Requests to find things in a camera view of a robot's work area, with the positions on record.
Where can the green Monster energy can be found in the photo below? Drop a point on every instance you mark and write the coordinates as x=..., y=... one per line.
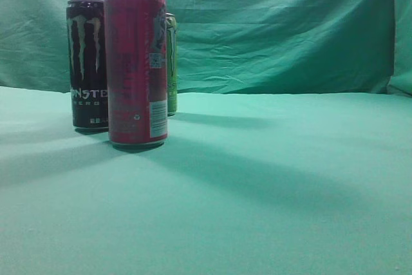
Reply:
x=172, y=89

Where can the green cloth backdrop and cover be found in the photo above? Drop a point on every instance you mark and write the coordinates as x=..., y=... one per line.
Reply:
x=290, y=152

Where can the pink Monster energy can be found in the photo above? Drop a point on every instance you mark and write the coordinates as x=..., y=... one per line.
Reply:
x=136, y=65

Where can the black Monster energy can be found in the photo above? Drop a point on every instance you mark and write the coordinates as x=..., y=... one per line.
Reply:
x=87, y=59

